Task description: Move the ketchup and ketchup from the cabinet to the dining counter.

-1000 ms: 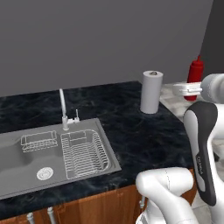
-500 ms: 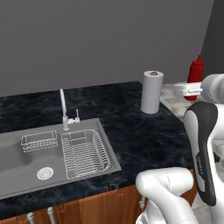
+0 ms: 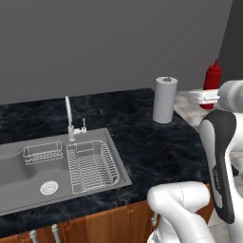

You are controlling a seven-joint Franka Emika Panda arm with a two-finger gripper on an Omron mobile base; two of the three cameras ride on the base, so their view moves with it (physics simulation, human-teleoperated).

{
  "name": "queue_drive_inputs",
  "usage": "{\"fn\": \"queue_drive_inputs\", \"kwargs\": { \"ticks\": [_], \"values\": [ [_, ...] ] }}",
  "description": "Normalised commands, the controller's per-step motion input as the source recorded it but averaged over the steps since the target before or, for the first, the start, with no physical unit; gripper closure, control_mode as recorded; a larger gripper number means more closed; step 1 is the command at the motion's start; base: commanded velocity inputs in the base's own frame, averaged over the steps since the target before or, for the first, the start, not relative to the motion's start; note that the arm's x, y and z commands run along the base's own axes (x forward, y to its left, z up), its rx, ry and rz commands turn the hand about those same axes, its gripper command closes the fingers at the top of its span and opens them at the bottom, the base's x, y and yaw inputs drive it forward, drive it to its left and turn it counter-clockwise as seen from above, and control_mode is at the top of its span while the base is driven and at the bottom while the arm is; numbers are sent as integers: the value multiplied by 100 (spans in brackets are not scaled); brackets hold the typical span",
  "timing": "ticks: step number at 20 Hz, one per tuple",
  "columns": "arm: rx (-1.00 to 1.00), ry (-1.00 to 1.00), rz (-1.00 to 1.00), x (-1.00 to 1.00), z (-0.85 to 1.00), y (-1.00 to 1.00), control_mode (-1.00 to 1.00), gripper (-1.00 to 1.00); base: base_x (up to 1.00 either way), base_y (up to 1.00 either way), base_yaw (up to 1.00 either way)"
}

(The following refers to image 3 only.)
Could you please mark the white paper towel roll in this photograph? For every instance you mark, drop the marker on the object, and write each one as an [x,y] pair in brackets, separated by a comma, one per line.
[164,101]

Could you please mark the small white tap lever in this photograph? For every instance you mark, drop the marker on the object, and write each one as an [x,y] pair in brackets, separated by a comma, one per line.
[83,127]

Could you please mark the red ketchup bottle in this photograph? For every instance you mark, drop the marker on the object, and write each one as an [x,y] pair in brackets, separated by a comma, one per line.
[212,77]

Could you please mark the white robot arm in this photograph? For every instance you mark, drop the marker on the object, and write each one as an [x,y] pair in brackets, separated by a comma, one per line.
[221,152]

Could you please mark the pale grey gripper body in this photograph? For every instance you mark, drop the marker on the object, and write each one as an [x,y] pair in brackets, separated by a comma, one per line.
[202,96]

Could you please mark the grey steel sink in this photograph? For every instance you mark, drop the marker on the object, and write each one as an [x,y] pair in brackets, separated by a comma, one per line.
[19,177]

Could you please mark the white curved tap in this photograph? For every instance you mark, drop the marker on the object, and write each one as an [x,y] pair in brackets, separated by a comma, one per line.
[68,114]

